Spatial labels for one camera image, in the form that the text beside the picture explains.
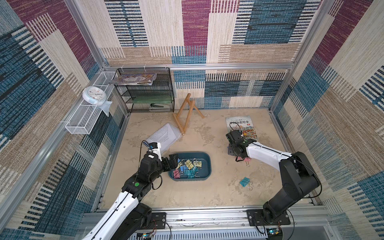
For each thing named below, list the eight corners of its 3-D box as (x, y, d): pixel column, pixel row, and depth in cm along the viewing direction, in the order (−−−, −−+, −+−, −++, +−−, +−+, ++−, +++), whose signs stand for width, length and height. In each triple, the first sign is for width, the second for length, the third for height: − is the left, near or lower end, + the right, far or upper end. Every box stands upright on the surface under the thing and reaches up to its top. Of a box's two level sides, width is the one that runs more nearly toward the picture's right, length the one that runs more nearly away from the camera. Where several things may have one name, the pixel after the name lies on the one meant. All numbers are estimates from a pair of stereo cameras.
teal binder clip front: (239, 183, 87) (240, 181, 86) (244, 176, 90) (245, 175, 88) (250, 192, 84) (251, 191, 82) (255, 185, 86) (256, 184, 85)
